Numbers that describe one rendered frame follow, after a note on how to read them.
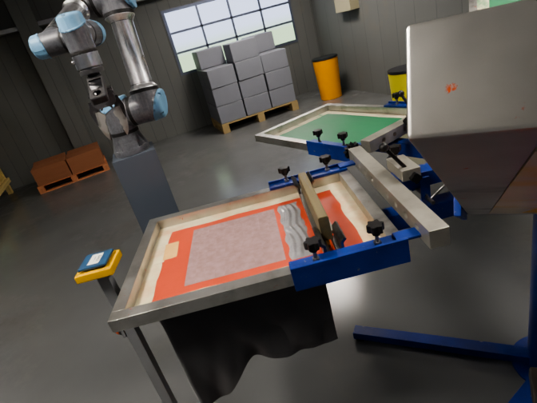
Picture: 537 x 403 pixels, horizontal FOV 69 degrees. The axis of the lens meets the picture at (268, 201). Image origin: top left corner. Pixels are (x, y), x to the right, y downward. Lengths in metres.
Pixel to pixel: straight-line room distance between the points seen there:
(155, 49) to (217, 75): 1.46
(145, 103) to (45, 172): 5.33
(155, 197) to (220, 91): 5.03
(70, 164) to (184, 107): 2.29
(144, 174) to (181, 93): 6.02
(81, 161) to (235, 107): 2.59
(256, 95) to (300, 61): 1.79
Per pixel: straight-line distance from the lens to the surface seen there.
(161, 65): 7.65
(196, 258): 1.27
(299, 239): 1.18
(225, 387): 1.38
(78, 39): 1.31
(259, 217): 1.39
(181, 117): 7.75
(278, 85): 6.97
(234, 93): 6.75
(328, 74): 7.18
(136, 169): 1.74
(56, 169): 6.91
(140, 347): 1.71
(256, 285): 1.01
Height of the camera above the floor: 1.57
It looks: 24 degrees down
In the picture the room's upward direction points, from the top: 15 degrees counter-clockwise
